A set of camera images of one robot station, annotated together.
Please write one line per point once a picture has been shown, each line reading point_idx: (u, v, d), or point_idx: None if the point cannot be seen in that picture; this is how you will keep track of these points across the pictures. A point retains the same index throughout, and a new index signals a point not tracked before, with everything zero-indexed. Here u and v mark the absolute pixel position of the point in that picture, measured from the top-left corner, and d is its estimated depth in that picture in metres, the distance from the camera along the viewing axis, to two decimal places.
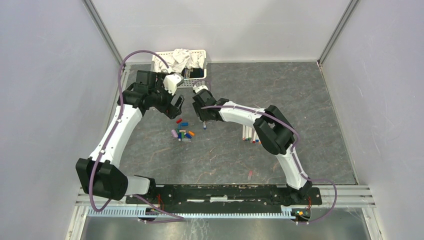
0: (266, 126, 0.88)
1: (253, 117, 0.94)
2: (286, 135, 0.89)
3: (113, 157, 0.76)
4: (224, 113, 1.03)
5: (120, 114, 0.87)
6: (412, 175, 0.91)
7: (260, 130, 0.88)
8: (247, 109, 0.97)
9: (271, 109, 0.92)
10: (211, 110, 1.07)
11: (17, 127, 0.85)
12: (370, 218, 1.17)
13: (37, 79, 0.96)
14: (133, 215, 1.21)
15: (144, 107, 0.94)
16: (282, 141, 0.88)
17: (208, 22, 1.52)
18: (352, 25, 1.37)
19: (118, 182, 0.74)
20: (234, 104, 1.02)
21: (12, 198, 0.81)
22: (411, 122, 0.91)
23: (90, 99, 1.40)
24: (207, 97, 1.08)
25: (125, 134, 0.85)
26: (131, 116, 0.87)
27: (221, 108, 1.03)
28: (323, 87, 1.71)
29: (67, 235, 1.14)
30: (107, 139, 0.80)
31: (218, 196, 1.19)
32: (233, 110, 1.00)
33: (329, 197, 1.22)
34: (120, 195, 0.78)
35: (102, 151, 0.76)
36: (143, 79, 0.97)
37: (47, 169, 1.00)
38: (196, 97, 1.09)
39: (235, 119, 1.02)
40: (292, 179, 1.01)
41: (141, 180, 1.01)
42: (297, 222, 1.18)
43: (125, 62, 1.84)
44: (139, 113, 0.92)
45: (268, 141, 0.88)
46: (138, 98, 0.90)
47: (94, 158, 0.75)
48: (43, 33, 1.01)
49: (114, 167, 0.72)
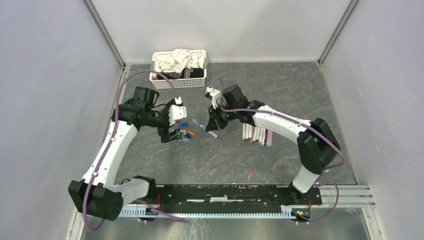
0: (312, 142, 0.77)
1: (297, 129, 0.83)
2: (330, 154, 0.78)
3: (106, 180, 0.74)
4: (259, 118, 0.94)
5: (113, 132, 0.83)
6: (411, 175, 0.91)
7: (304, 145, 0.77)
8: (289, 118, 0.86)
9: (319, 122, 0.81)
10: (243, 113, 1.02)
11: (16, 126, 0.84)
12: (370, 218, 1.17)
13: (37, 79, 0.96)
14: (133, 215, 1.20)
15: (139, 122, 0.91)
16: (325, 159, 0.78)
17: (208, 22, 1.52)
18: (352, 25, 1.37)
19: (113, 202, 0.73)
20: (272, 110, 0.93)
21: (13, 197, 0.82)
22: (411, 122, 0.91)
23: (90, 99, 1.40)
24: (239, 96, 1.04)
25: (120, 152, 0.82)
26: (126, 134, 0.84)
27: (256, 112, 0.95)
28: (323, 87, 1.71)
29: (67, 235, 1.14)
30: (100, 160, 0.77)
31: (218, 196, 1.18)
32: (270, 116, 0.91)
33: (329, 197, 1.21)
34: (117, 213, 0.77)
35: (95, 174, 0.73)
36: (141, 95, 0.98)
37: (47, 169, 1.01)
38: (228, 95, 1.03)
39: (270, 126, 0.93)
40: (303, 184, 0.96)
41: (140, 185, 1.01)
42: (297, 222, 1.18)
43: (125, 62, 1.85)
44: (134, 129, 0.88)
45: (311, 158, 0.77)
46: (134, 113, 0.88)
47: (87, 180, 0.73)
48: (43, 33, 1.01)
49: (106, 190, 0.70)
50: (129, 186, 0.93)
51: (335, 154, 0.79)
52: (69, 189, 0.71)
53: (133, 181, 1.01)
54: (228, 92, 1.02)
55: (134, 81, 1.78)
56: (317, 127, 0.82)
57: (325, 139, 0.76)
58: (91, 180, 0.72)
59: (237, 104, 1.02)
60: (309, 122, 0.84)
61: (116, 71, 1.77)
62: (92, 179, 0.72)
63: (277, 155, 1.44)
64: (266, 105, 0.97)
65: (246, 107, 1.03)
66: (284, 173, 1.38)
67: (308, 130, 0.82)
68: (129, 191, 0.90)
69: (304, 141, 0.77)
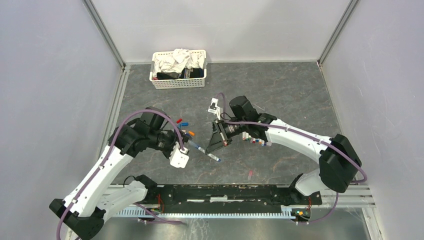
0: (335, 162, 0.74)
1: (317, 147, 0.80)
2: (352, 171, 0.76)
3: (84, 209, 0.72)
4: (272, 134, 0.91)
5: (104, 159, 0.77)
6: (412, 175, 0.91)
7: (328, 165, 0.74)
8: (308, 135, 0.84)
9: (339, 140, 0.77)
10: (254, 128, 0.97)
11: (16, 126, 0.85)
12: (370, 218, 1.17)
13: (37, 78, 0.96)
14: (133, 215, 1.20)
15: (136, 150, 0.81)
16: (346, 178, 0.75)
17: (208, 22, 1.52)
18: (352, 26, 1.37)
19: (89, 228, 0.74)
20: (287, 125, 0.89)
21: (13, 198, 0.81)
22: (411, 122, 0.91)
23: (90, 100, 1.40)
24: (249, 109, 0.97)
25: (106, 181, 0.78)
26: (116, 164, 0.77)
27: (269, 128, 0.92)
28: (323, 87, 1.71)
29: (67, 235, 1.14)
30: (84, 187, 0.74)
31: (218, 196, 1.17)
32: (285, 132, 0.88)
33: (328, 197, 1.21)
34: (95, 231, 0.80)
35: (73, 201, 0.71)
36: (148, 117, 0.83)
37: (46, 168, 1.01)
38: (238, 108, 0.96)
39: (285, 142, 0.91)
40: (307, 189, 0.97)
41: (135, 194, 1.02)
42: (297, 222, 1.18)
43: (125, 62, 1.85)
44: (128, 158, 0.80)
45: (333, 177, 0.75)
46: (133, 140, 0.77)
47: (66, 204, 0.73)
48: (43, 33, 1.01)
49: (80, 220, 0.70)
50: (121, 198, 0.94)
51: (356, 171, 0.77)
52: (50, 206, 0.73)
53: (129, 189, 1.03)
54: (238, 105, 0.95)
55: (134, 81, 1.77)
56: (336, 144, 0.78)
57: (349, 160, 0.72)
58: (68, 207, 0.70)
59: (247, 118, 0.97)
60: (329, 139, 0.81)
61: (116, 71, 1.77)
62: (70, 205, 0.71)
63: (277, 155, 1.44)
64: (279, 119, 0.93)
65: (256, 121, 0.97)
66: (284, 173, 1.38)
67: (329, 148, 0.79)
68: (118, 203, 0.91)
69: (327, 161, 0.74)
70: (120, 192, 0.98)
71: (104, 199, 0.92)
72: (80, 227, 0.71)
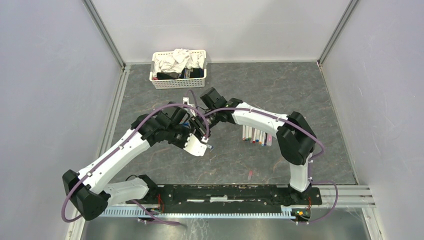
0: (291, 136, 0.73)
1: (275, 124, 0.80)
2: (309, 144, 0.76)
3: (96, 185, 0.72)
4: (238, 116, 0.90)
5: (125, 140, 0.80)
6: (411, 175, 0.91)
7: (284, 140, 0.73)
8: (267, 113, 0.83)
9: (295, 116, 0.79)
10: (222, 112, 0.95)
11: (16, 127, 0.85)
12: (369, 218, 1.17)
13: (37, 78, 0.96)
14: (133, 215, 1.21)
15: (154, 139, 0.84)
16: (304, 150, 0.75)
17: (208, 22, 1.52)
18: (352, 25, 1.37)
19: (94, 207, 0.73)
20: (250, 107, 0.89)
21: (13, 198, 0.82)
22: (411, 122, 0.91)
23: (90, 100, 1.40)
24: (216, 97, 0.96)
25: (121, 162, 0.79)
26: (135, 147, 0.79)
27: (235, 110, 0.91)
28: (323, 87, 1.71)
29: (67, 235, 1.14)
30: (100, 162, 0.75)
31: (218, 196, 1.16)
32: (249, 113, 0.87)
33: (329, 197, 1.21)
34: (96, 214, 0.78)
35: (88, 174, 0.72)
36: (170, 111, 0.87)
37: (46, 170, 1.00)
38: (205, 98, 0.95)
39: (250, 123, 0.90)
40: (300, 183, 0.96)
41: (137, 189, 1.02)
42: (297, 222, 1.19)
43: (125, 62, 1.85)
44: (147, 144, 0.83)
45: (291, 150, 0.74)
46: (154, 129, 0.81)
47: (80, 177, 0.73)
48: (43, 33, 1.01)
49: (91, 194, 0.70)
50: (124, 189, 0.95)
51: (314, 144, 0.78)
52: (64, 177, 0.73)
53: (133, 183, 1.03)
54: (204, 95, 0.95)
55: (134, 81, 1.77)
56: (294, 121, 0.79)
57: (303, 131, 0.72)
58: (82, 179, 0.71)
59: (216, 105, 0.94)
60: (286, 117, 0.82)
61: (116, 71, 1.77)
62: (84, 178, 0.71)
63: (277, 155, 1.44)
64: (244, 102, 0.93)
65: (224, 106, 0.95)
66: (284, 173, 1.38)
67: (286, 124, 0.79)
68: (121, 193, 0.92)
69: (283, 135, 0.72)
70: (125, 183, 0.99)
71: (110, 185, 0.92)
72: (88, 202, 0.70)
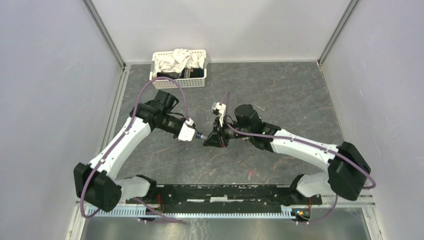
0: (345, 170, 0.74)
1: (324, 156, 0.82)
2: (361, 178, 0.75)
3: (111, 169, 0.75)
4: (277, 145, 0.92)
5: (128, 126, 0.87)
6: (411, 175, 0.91)
7: (338, 175, 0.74)
8: (314, 144, 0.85)
9: (347, 148, 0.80)
10: (260, 139, 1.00)
11: (16, 126, 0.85)
12: (369, 218, 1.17)
13: (37, 78, 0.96)
14: (133, 215, 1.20)
15: (153, 123, 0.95)
16: (357, 185, 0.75)
17: (208, 22, 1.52)
18: (352, 25, 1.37)
19: (111, 195, 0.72)
20: (292, 135, 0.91)
21: (13, 197, 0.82)
22: (411, 122, 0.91)
23: (90, 100, 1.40)
24: (257, 120, 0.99)
25: (129, 146, 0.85)
26: (139, 130, 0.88)
27: (274, 139, 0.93)
28: (323, 87, 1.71)
29: (67, 235, 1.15)
30: (110, 149, 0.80)
31: (218, 196, 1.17)
32: (291, 142, 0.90)
33: (329, 197, 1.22)
34: (112, 207, 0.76)
35: (102, 160, 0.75)
36: (161, 98, 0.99)
37: (46, 169, 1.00)
38: (246, 119, 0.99)
39: (290, 152, 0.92)
40: (308, 189, 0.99)
41: (139, 185, 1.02)
42: (297, 222, 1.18)
43: (125, 62, 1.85)
44: (148, 128, 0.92)
45: (344, 186, 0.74)
46: (151, 112, 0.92)
47: (92, 167, 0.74)
48: (43, 33, 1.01)
49: (108, 179, 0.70)
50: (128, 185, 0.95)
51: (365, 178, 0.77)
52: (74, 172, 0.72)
53: (135, 179, 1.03)
54: (244, 116, 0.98)
55: (134, 81, 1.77)
56: (345, 152, 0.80)
57: (355, 165, 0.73)
58: (96, 166, 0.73)
59: (253, 129, 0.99)
60: (336, 147, 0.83)
61: (116, 71, 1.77)
62: (98, 165, 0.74)
63: (277, 155, 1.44)
64: (283, 129, 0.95)
65: (261, 132, 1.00)
66: (284, 173, 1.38)
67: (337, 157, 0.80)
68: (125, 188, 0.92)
69: (337, 170, 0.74)
70: (127, 180, 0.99)
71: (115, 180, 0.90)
72: (106, 188, 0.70)
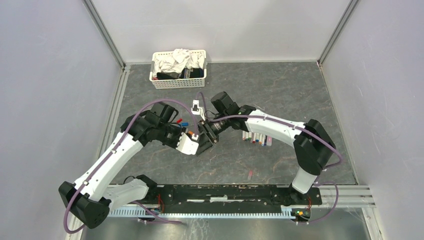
0: (308, 145, 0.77)
1: (292, 132, 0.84)
2: (326, 153, 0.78)
3: (94, 191, 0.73)
4: (251, 124, 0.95)
5: (117, 144, 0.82)
6: (411, 175, 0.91)
7: (302, 149, 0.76)
8: (283, 122, 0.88)
9: (313, 124, 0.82)
10: (235, 119, 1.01)
11: (16, 126, 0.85)
12: (369, 218, 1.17)
13: (37, 78, 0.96)
14: (133, 215, 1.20)
15: (146, 138, 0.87)
16: (322, 160, 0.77)
17: (208, 22, 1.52)
18: (352, 25, 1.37)
19: (95, 214, 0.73)
20: (264, 114, 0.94)
21: (13, 198, 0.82)
22: (411, 121, 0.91)
23: (90, 100, 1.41)
24: (229, 102, 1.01)
25: (117, 166, 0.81)
26: (128, 149, 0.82)
27: (249, 118, 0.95)
28: (324, 87, 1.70)
29: (67, 235, 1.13)
30: (95, 169, 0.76)
31: (218, 196, 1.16)
32: (263, 121, 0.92)
33: (329, 197, 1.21)
34: (100, 221, 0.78)
35: (85, 183, 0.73)
36: (158, 109, 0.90)
37: (46, 169, 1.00)
38: (217, 102, 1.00)
39: (265, 132, 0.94)
40: (303, 184, 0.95)
41: (137, 189, 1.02)
42: (297, 222, 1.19)
43: (125, 62, 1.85)
44: (139, 145, 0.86)
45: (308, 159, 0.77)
46: (144, 128, 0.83)
47: (77, 187, 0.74)
48: (43, 33, 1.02)
49: (91, 202, 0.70)
50: (125, 191, 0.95)
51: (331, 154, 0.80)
52: (60, 189, 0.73)
53: (132, 185, 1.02)
54: (217, 100, 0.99)
55: (134, 81, 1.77)
56: (312, 129, 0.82)
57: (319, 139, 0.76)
58: (79, 189, 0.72)
59: (228, 111, 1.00)
60: (303, 125, 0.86)
61: (116, 71, 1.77)
62: (81, 187, 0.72)
63: (277, 155, 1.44)
64: (257, 109, 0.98)
65: (237, 113, 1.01)
66: (284, 173, 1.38)
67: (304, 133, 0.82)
68: (122, 196, 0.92)
69: (301, 144, 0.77)
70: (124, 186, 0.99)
71: (109, 190, 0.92)
72: (89, 210, 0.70)
